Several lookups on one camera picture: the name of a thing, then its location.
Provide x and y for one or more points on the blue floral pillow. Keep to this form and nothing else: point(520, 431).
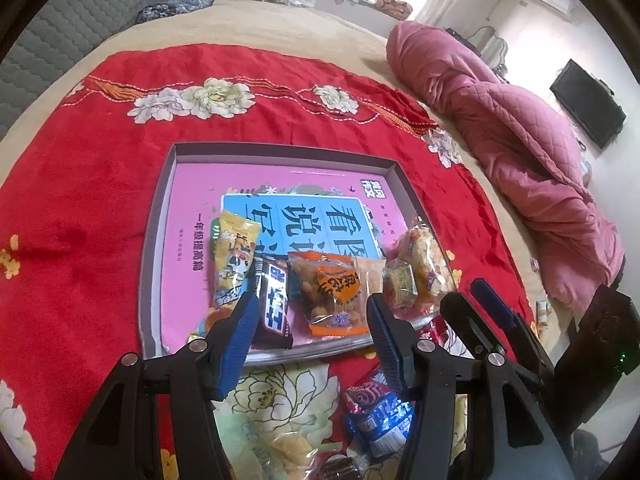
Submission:
point(175, 6)

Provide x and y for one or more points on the blue snack packet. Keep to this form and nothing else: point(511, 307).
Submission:
point(380, 430)

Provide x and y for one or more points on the dark brown chocolate packet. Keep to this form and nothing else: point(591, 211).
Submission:
point(275, 310)

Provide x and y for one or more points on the small brown snack packet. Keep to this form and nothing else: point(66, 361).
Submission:
point(342, 471)

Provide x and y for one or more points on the yellow snack packet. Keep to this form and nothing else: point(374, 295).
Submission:
point(232, 260)

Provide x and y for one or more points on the red snack packet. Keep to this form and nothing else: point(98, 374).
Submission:
point(361, 394)

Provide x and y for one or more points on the white chair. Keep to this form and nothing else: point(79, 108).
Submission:
point(490, 47)

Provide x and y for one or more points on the grey cardboard box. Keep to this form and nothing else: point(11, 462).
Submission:
point(155, 260)

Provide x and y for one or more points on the folded orange blanket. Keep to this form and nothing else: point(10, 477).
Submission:
point(395, 6)

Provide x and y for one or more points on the small white wrapper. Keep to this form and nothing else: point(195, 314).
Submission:
point(533, 261)

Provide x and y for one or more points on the clear bread packet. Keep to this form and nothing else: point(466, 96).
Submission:
point(422, 255)

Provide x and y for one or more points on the peach wafer packet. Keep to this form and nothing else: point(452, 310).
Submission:
point(370, 275)

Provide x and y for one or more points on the red floral blanket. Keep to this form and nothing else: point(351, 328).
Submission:
point(90, 185)

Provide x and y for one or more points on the black television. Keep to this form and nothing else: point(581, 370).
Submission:
point(587, 105)

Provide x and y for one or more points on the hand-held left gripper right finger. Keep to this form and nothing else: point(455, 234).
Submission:
point(387, 345)

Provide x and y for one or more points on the pink quilt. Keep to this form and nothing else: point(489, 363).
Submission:
point(525, 150)

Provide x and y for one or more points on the beige bed sheet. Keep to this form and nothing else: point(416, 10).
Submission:
point(300, 25)

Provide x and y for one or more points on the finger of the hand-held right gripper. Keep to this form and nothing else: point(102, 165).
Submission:
point(465, 315)
point(492, 300)

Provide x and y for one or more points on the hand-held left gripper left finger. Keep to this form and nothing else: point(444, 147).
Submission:
point(237, 340)

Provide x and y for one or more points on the pink and blue book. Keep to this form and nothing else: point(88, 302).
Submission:
point(200, 195)

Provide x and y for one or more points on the clear green cake packet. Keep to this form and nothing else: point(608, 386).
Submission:
point(400, 282)

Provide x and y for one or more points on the grey quilted headboard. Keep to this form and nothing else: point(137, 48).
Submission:
point(60, 25)

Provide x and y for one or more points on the small yellow green packet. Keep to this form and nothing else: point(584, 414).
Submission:
point(542, 310)

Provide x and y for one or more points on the orange peanut packet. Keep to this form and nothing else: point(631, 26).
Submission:
point(325, 290)

